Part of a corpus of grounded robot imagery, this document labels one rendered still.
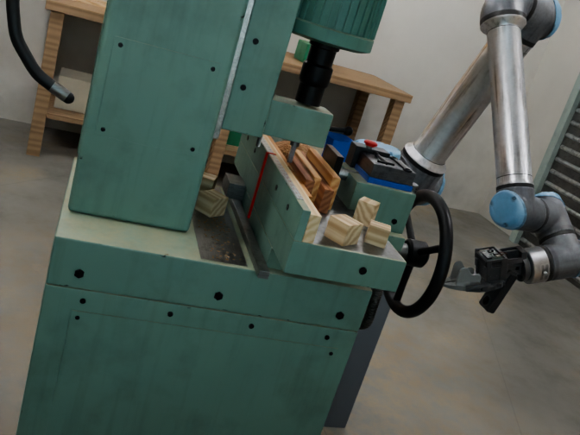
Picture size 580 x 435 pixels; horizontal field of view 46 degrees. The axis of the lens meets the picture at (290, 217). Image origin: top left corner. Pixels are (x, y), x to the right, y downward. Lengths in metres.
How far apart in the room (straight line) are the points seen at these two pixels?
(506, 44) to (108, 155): 1.06
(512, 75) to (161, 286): 1.05
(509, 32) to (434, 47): 3.32
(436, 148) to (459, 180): 3.49
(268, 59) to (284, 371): 0.58
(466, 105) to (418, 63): 3.09
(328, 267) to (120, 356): 0.41
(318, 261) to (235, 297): 0.18
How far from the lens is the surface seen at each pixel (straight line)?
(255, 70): 1.26
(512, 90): 1.82
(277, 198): 1.25
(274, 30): 1.25
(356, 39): 1.28
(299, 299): 1.26
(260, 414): 1.38
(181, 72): 1.20
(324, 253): 1.14
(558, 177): 5.16
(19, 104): 4.66
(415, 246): 1.53
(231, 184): 1.49
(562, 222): 1.84
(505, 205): 1.73
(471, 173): 5.63
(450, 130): 2.09
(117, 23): 1.19
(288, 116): 1.32
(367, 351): 2.21
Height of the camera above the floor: 1.28
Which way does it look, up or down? 18 degrees down
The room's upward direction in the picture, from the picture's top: 17 degrees clockwise
